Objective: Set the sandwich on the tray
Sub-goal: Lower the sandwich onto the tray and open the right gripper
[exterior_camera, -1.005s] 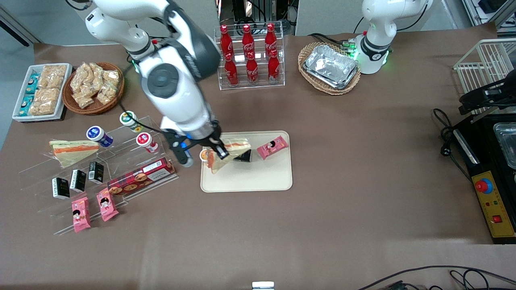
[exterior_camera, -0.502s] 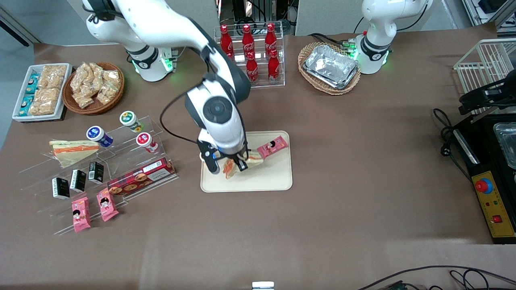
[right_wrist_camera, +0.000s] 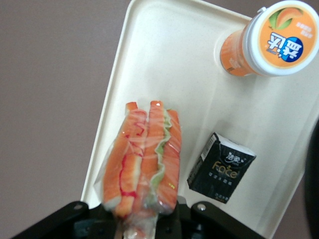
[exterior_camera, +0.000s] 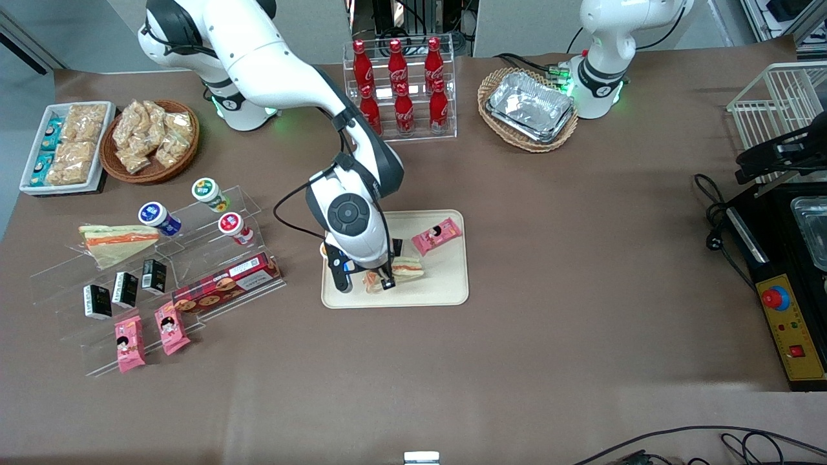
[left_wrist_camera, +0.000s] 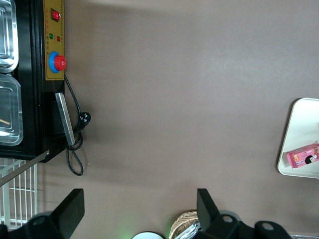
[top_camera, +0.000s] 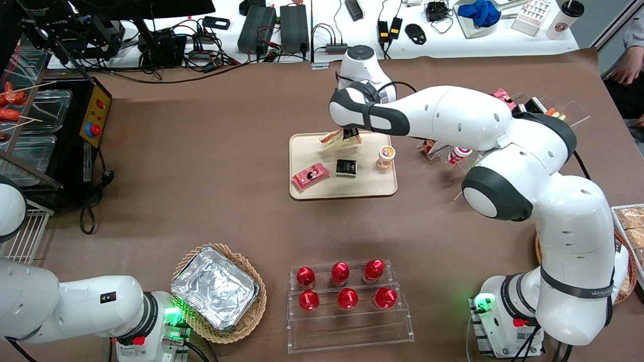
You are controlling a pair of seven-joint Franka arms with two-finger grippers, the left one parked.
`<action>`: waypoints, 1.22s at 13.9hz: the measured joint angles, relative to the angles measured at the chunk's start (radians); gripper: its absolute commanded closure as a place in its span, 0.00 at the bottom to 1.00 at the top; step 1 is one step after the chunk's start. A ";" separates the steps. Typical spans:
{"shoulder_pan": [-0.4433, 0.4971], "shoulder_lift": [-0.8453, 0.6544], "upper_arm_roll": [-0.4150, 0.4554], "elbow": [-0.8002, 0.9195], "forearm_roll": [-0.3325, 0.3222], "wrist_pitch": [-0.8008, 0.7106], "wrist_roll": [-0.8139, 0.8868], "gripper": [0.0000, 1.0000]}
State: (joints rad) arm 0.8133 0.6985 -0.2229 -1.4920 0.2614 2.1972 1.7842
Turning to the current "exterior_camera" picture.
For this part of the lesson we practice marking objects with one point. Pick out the small black carton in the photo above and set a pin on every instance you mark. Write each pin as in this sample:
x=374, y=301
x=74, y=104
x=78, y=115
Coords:
x=154, y=276
x=125, y=289
x=98, y=302

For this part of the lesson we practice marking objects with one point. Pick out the clear bag of puffed snacks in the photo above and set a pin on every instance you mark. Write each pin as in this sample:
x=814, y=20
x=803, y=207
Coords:
x=156, y=123
x=134, y=161
x=176, y=139
x=129, y=126

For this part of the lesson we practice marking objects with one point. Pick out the red cola bottle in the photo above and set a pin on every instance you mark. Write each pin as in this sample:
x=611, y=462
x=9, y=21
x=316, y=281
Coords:
x=397, y=64
x=372, y=110
x=404, y=113
x=439, y=110
x=434, y=61
x=363, y=64

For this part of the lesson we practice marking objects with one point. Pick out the wrapped rice crisp bar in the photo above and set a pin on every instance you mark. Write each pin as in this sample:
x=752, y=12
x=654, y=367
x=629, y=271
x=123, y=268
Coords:
x=76, y=155
x=68, y=175
x=84, y=121

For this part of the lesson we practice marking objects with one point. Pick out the long sandwich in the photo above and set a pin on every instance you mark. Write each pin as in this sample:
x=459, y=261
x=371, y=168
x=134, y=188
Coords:
x=408, y=268

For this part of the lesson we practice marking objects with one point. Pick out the aluminium foil tray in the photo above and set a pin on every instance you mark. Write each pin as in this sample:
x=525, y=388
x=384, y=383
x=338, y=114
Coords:
x=530, y=106

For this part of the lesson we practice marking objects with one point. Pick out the clear acrylic stepped stand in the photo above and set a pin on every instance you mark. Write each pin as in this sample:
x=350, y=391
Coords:
x=200, y=255

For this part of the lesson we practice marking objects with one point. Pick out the red emergency stop button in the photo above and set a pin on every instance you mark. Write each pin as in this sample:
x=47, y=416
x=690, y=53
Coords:
x=775, y=298

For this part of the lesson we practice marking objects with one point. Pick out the clear acrylic bottle rack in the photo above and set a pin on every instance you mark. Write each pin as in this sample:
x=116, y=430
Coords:
x=418, y=137

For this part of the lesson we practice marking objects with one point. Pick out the black sealing machine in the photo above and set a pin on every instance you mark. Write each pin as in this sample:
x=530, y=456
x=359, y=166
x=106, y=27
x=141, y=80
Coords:
x=772, y=252

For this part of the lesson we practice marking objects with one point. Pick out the small white device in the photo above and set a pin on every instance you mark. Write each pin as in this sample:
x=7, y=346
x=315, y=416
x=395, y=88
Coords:
x=421, y=458

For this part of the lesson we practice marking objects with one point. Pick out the light wicker basket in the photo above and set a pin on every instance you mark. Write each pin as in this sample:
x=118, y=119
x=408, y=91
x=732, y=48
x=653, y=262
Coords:
x=494, y=126

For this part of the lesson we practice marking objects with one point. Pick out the orange lidded cup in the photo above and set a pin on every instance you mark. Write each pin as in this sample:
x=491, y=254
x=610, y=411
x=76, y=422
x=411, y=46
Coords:
x=324, y=249

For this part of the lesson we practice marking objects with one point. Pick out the beige plastic serving tray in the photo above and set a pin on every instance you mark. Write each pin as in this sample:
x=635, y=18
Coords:
x=439, y=284

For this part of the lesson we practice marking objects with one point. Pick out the metal machine tray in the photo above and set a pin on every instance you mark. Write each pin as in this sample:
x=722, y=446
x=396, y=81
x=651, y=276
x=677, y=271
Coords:
x=813, y=226

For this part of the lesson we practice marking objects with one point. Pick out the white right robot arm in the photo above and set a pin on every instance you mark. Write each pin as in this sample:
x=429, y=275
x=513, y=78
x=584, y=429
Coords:
x=271, y=58

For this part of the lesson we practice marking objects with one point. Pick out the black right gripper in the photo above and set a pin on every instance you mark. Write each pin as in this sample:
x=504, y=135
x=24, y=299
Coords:
x=388, y=278

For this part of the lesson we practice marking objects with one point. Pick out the triangular wrapped sandwich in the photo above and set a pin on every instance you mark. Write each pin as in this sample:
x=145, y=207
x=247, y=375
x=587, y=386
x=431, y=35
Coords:
x=116, y=242

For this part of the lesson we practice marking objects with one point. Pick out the white rectangular dish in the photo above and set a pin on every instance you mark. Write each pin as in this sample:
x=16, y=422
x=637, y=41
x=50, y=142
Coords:
x=106, y=129

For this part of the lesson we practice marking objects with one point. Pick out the teal snack packet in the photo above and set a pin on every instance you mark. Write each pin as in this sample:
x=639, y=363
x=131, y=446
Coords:
x=42, y=169
x=53, y=134

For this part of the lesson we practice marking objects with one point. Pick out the small black snack packet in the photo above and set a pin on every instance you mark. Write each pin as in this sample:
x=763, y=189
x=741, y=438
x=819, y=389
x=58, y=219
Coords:
x=397, y=248

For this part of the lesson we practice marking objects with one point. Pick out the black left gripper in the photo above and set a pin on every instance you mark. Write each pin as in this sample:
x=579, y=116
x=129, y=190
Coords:
x=796, y=149

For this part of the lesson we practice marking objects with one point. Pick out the green cap yogurt bottle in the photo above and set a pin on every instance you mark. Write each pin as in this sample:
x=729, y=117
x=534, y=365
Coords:
x=209, y=194

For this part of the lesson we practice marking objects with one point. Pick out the red cookie box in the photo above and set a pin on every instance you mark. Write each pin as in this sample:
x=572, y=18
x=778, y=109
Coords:
x=226, y=283

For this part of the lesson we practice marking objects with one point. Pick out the yellow control panel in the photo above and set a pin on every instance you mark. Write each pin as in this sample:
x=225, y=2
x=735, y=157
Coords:
x=798, y=329

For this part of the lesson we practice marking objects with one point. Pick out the aluminium frame shelf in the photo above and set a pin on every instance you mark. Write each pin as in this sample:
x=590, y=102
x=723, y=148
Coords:
x=785, y=16

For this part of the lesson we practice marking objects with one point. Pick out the black background equipment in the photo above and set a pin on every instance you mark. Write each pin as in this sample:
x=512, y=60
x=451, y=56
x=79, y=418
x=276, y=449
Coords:
x=413, y=16

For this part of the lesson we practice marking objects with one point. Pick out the pink snack packet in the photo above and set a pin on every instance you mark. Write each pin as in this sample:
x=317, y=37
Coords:
x=129, y=343
x=171, y=328
x=437, y=236

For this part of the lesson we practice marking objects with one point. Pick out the blue cap yogurt bottle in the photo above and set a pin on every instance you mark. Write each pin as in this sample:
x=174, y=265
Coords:
x=158, y=217

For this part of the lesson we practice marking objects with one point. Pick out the brown wicker basket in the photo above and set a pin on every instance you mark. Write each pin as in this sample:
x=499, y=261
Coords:
x=187, y=152

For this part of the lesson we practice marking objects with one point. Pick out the red cap yogurt bottle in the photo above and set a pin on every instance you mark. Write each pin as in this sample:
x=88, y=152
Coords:
x=234, y=227

